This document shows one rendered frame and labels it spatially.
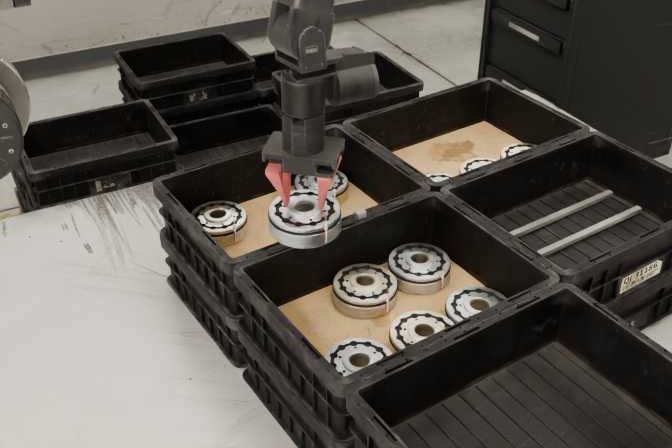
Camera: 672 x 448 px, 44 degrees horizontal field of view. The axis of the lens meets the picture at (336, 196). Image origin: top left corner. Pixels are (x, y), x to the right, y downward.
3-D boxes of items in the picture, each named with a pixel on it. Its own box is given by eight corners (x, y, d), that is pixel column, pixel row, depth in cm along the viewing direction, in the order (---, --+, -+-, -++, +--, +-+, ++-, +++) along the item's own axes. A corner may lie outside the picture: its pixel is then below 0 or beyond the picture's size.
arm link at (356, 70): (269, 16, 107) (298, 29, 100) (348, 3, 112) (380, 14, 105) (278, 105, 112) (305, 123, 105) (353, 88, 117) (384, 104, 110)
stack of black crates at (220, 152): (194, 270, 252) (183, 173, 234) (163, 220, 275) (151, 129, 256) (312, 235, 268) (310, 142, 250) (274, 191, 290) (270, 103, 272)
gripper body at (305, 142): (273, 142, 117) (272, 94, 113) (345, 150, 115) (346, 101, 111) (261, 165, 111) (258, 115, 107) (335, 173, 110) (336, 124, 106)
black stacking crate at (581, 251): (554, 339, 129) (565, 281, 123) (432, 245, 150) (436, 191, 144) (712, 255, 148) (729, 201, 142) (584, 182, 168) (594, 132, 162)
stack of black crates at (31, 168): (59, 311, 236) (28, 175, 212) (38, 255, 258) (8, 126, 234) (194, 271, 252) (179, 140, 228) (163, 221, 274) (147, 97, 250)
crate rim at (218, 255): (229, 279, 126) (228, 266, 125) (150, 191, 147) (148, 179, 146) (434, 200, 145) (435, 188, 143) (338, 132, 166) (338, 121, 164)
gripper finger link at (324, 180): (293, 192, 121) (292, 135, 116) (341, 198, 120) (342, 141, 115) (281, 218, 115) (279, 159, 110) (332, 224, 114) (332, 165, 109)
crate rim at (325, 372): (339, 402, 105) (339, 388, 104) (229, 279, 126) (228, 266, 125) (563, 291, 124) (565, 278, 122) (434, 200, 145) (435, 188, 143)
